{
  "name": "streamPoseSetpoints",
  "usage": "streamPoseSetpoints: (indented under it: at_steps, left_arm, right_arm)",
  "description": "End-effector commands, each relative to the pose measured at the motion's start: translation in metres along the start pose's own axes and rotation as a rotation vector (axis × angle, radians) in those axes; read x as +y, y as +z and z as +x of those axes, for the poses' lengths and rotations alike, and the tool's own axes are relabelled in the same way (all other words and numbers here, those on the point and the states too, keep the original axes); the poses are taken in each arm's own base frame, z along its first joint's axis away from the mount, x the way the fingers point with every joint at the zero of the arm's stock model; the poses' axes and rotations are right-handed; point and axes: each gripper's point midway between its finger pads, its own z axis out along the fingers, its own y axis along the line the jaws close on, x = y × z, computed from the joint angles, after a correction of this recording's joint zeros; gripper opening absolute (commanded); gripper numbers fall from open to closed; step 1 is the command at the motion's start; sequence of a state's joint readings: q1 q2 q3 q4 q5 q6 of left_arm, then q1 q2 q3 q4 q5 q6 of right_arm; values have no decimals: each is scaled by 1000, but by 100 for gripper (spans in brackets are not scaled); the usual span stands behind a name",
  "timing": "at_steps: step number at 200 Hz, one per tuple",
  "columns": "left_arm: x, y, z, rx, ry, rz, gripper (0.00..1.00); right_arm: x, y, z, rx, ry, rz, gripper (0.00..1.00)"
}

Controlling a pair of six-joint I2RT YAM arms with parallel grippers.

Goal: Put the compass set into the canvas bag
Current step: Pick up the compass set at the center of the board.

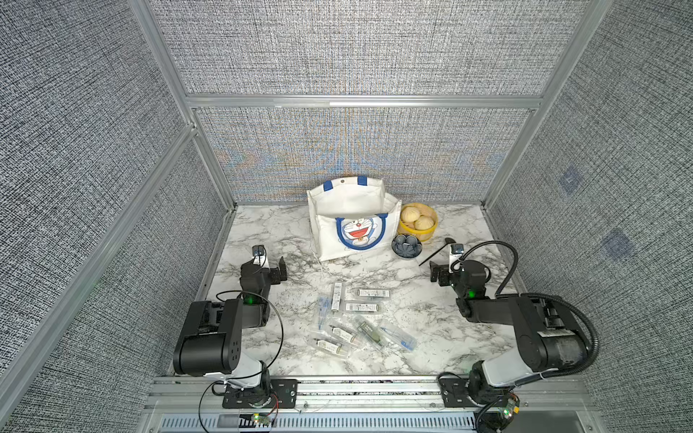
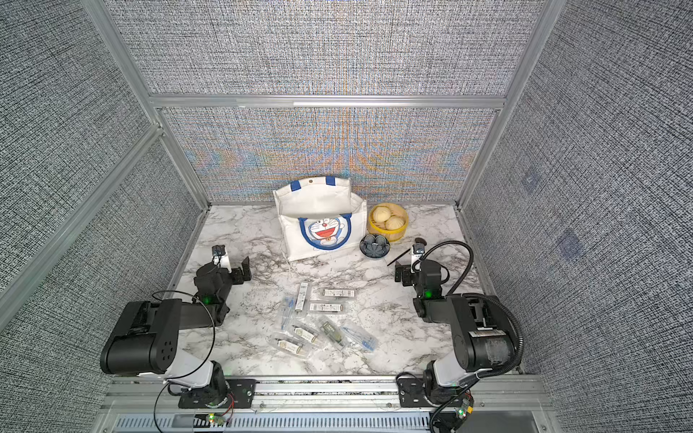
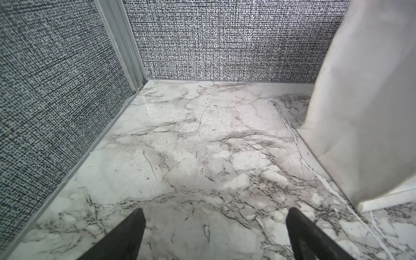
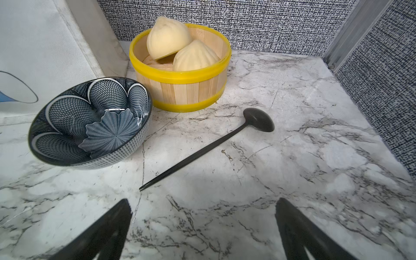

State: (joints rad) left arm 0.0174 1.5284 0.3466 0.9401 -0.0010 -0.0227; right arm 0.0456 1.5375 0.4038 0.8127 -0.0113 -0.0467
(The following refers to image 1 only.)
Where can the green label compass case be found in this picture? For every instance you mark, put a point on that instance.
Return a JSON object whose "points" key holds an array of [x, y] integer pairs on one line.
{"points": [[369, 332]]}

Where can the gold label compass case upper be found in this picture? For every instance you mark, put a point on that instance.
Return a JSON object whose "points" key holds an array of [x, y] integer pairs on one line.
{"points": [[345, 334]]}

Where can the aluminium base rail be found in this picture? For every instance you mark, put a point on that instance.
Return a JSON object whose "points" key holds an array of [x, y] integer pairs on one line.
{"points": [[386, 403]]}

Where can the blue patterned ceramic bowl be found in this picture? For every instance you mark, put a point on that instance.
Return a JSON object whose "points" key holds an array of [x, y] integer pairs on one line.
{"points": [[407, 246]]}

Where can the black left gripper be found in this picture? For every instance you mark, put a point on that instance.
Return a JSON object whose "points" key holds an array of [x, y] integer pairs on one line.
{"points": [[275, 271]]}

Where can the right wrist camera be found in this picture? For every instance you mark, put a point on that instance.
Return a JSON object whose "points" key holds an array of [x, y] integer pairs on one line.
{"points": [[456, 251]]}

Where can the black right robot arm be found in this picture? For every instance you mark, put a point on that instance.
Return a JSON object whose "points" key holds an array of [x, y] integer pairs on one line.
{"points": [[552, 337]]}

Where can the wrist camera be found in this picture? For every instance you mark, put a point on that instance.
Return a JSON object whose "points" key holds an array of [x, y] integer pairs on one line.
{"points": [[259, 254], [456, 251]]}

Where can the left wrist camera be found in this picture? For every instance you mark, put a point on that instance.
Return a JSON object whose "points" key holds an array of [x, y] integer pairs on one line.
{"points": [[259, 254]]}

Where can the compass case white label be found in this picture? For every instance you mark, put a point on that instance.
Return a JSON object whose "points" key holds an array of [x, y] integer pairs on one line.
{"points": [[363, 307], [373, 294], [337, 296]]}

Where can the upright compass case white label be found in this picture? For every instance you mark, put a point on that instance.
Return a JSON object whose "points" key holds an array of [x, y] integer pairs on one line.
{"points": [[337, 296]]}

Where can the beige bun right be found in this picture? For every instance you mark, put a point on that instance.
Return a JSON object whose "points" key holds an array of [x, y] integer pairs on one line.
{"points": [[424, 223]]}

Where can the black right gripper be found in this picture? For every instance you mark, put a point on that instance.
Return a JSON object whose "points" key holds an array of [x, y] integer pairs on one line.
{"points": [[441, 273]]}

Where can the compass case white label top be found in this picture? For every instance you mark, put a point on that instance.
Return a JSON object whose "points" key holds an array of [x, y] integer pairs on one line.
{"points": [[373, 294]]}

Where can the gold label compass case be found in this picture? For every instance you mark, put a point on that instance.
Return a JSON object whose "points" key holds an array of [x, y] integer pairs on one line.
{"points": [[345, 334], [329, 347]]}

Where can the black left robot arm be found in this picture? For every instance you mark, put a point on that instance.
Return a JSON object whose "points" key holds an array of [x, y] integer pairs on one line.
{"points": [[210, 342]]}

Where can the beige bun left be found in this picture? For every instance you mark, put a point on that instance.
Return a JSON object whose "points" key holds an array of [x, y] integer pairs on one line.
{"points": [[410, 214]]}

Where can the yellow bowl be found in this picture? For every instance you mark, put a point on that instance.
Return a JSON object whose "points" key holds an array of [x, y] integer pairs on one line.
{"points": [[408, 229]]}

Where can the white Doraemon canvas bag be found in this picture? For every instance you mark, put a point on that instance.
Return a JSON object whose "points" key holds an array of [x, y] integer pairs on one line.
{"points": [[352, 215]]}

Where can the black spoon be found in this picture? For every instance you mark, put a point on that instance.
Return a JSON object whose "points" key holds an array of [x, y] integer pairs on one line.
{"points": [[447, 241]]}

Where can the gold label compass case lower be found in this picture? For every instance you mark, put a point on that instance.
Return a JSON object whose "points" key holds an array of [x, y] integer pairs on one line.
{"points": [[329, 347]]}

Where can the blue compass clear case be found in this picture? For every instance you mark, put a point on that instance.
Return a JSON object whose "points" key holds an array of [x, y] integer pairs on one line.
{"points": [[324, 310]]}

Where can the beige bun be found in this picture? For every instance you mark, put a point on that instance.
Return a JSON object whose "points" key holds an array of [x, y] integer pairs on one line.
{"points": [[424, 223], [410, 214]]}

